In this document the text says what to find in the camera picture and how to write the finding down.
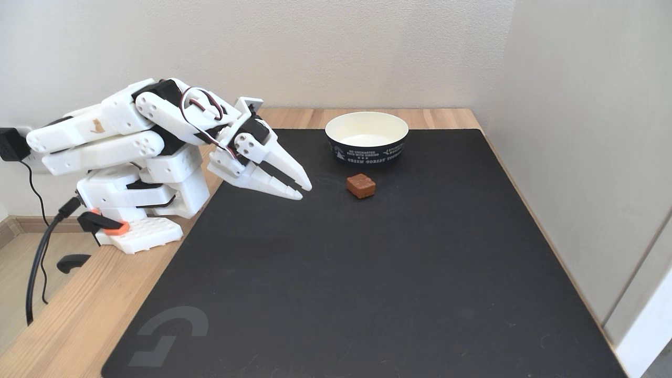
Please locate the black desk mat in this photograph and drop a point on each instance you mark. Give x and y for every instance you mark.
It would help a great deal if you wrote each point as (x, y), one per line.
(367, 273)

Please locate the brown cube toy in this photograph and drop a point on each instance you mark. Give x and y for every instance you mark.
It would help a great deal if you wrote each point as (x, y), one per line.
(361, 185)

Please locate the wooden baseboard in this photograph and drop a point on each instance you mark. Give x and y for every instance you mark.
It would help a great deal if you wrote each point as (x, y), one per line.
(31, 224)

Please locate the white door frame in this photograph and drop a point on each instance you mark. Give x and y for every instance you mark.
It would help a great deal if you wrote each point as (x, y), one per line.
(643, 325)

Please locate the white and navy paper bowl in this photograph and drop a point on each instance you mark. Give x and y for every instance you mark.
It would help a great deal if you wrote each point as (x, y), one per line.
(366, 142)

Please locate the white wall outlet plate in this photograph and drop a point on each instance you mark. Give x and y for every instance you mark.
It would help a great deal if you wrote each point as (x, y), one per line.
(32, 165)

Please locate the black and orange clamp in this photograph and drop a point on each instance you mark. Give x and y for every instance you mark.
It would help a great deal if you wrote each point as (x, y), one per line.
(107, 224)

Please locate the black power adapter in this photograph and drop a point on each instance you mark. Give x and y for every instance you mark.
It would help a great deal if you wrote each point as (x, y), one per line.
(11, 145)

